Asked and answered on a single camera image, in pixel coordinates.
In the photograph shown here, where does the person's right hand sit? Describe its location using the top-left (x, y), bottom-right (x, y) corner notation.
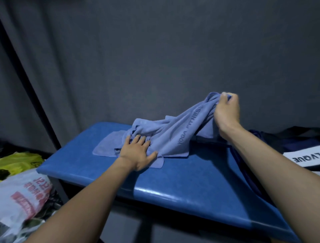
top-left (214, 92), bottom-right (241, 141)

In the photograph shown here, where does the person's left hand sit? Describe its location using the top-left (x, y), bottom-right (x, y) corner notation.
top-left (118, 135), bottom-right (158, 172)

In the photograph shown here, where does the light blue towel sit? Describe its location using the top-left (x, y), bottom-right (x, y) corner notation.
top-left (92, 92), bottom-right (232, 169)

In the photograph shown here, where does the person's right forearm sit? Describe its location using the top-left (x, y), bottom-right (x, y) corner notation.
top-left (220, 124), bottom-right (320, 243)

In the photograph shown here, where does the person's left forearm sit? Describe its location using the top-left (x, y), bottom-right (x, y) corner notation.
top-left (25, 157), bottom-right (137, 243)

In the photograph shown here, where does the blue padded bench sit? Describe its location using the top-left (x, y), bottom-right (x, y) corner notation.
top-left (36, 122), bottom-right (302, 243)

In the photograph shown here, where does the dark navy bag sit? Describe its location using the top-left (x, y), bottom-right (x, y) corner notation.
top-left (191, 126), bottom-right (320, 204)

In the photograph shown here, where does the grey curtain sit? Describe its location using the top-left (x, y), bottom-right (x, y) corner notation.
top-left (0, 0), bottom-right (320, 153)

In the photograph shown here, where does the yellow plastic bag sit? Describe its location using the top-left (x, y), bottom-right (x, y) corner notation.
top-left (0, 152), bottom-right (45, 181)

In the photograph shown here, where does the black vertical pole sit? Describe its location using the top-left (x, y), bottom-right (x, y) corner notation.
top-left (0, 19), bottom-right (62, 151)

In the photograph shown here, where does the white plastic bag red print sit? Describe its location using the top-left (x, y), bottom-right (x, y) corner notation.
top-left (0, 168), bottom-right (53, 237)

